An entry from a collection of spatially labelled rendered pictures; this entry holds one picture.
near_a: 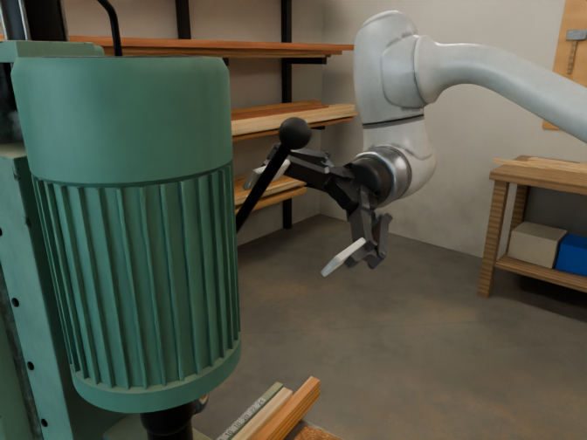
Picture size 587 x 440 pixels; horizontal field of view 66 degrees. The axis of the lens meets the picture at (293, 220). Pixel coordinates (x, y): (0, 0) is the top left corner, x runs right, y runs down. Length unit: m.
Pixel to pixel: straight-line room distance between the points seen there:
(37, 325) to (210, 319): 0.21
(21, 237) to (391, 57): 0.54
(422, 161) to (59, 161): 0.54
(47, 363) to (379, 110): 0.56
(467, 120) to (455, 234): 0.92
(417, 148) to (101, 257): 0.51
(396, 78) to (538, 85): 0.19
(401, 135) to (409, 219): 3.34
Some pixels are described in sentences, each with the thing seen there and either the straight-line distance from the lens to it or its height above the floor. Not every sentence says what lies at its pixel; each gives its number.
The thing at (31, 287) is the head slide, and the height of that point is 1.28.
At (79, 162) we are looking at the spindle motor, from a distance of 0.37.
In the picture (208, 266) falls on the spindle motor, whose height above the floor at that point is 1.33.
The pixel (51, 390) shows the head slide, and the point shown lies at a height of 1.15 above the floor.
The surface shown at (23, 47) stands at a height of 1.51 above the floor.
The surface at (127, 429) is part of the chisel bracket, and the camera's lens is 0.65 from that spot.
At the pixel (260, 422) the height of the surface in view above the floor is 0.95.
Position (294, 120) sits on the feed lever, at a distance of 0.48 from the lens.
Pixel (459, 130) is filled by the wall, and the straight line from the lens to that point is 3.74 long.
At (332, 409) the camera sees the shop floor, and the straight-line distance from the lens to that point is 2.23.
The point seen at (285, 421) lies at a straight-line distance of 0.82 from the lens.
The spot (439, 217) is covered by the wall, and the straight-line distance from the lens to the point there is 3.93.
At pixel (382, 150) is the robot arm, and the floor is 1.37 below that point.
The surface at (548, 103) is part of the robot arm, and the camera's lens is 0.70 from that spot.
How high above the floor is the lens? 1.51
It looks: 20 degrees down
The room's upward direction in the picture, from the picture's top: straight up
